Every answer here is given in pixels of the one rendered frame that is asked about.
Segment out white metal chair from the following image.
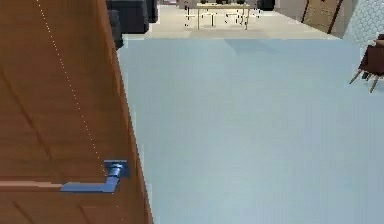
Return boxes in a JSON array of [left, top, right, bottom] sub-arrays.
[[184, 6, 218, 28], [223, 8, 262, 26]]

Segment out dark brown chair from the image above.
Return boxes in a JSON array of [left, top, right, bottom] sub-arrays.
[[349, 33, 384, 94]]

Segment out brown wooden room door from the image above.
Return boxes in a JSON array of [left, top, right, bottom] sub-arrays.
[[0, 0, 155, 224]]

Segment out dark grey sofa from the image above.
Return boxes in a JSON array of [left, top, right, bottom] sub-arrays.
[[105, 0, 160, 51]]

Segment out blue lever door handle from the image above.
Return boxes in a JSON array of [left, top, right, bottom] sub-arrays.
[[60, 159, 131, 194]]

